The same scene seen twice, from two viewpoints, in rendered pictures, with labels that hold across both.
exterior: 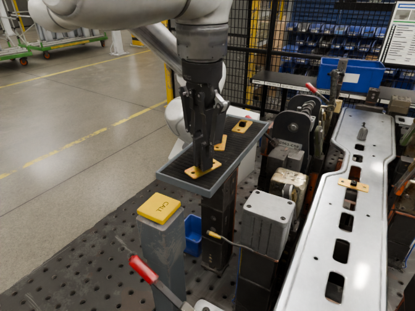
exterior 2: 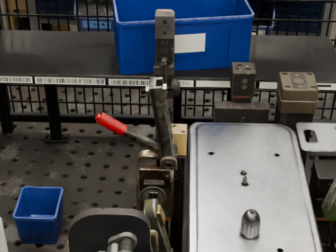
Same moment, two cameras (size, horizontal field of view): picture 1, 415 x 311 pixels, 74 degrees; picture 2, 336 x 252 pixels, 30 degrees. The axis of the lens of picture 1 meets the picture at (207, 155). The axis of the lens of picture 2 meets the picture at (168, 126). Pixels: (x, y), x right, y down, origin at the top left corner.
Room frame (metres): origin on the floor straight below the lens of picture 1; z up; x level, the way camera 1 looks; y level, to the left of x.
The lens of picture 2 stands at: (0.35, -0.13, 1.76)
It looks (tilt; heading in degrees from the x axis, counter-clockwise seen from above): 35 degrees down; 333
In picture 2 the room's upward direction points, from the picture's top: straight up
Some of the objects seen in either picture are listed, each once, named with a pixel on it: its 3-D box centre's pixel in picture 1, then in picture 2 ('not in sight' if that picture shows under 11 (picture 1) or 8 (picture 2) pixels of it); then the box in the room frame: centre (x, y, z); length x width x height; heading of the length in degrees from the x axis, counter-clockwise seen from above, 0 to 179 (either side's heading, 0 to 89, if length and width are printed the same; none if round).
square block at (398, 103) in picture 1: (388, 132); (288, 147); (1.24, -0.91, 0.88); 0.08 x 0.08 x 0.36; 61
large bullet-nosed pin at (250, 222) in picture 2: (362, 134); (250, 225); (0.96, -0.60, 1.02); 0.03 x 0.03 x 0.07
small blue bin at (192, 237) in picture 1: (194, 236); not in sight; (0.69, 0.05, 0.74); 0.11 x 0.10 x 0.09; 151
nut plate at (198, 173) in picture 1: (203, 166); not in sight; (0.52, 0.01, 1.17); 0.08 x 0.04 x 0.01; 131
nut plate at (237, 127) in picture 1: (242, 124); not in sight; (0.73, -0.10, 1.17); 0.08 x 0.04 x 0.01; 154
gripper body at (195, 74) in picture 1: (202, 82); not in sight; (0.52, 0.01, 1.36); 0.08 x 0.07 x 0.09; 41
